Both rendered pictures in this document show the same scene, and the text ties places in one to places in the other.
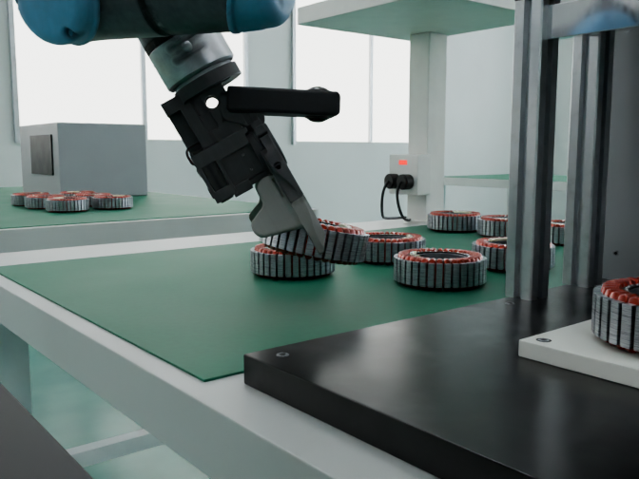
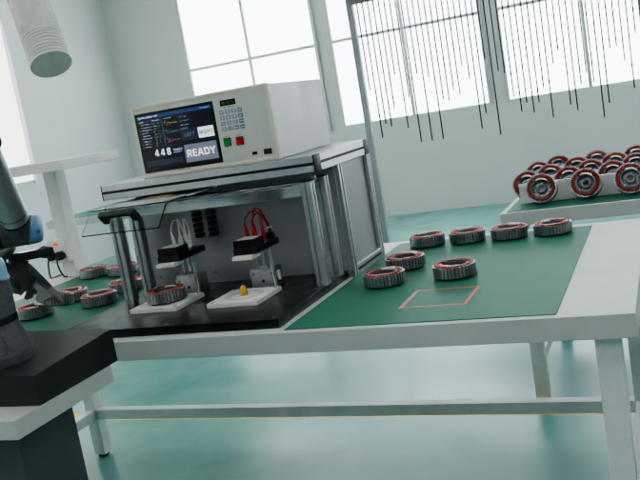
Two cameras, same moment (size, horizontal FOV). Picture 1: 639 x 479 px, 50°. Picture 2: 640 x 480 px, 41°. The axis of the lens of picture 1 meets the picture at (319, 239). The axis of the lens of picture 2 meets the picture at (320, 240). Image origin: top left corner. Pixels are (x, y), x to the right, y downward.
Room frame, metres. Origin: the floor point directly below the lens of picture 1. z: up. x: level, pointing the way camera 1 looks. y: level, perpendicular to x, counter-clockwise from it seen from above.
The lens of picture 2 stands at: (-1.79, 0.44, 1.23)
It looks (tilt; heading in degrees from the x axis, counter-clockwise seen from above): 9 degrees down; 332
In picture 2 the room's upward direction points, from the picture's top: 10 degrees counter-clockwise
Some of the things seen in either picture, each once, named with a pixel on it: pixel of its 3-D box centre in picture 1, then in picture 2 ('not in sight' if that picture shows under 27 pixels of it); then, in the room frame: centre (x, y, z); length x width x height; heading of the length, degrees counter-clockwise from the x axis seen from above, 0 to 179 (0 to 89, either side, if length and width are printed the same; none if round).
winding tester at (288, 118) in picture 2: not in sight; (234, 127); (0.54, -0.58, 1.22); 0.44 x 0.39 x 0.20; 39
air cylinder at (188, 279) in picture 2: not in sight; (192, 282); (0.54, -0.36, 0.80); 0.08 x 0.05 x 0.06; 39
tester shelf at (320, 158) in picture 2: not in sight; (238, 169); (0.55, -0.57, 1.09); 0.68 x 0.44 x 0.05; 39
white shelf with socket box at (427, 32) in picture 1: (419, 119); (62, 221); (1.42, -0.21, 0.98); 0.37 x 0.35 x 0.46; 39
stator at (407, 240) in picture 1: (387, 247); (70, 294); (1.01, -0.10, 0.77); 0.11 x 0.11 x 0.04
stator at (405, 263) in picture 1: (439, 267); (99, 298); (0.83, -0.15, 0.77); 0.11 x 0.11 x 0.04
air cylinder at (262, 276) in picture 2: not in sight; (267, 275); (0.35, -0.51, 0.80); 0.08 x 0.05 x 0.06; 39
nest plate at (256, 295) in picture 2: not in sight; (245, 296); (0.26, -0.39, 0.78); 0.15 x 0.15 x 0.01; 39
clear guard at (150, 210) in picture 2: not in sight; (151, 210); (0.45, -0.25, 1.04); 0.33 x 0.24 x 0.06; 129
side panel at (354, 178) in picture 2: not in sight; (358, 212); (0.35, -0.83, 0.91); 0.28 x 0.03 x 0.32; 129
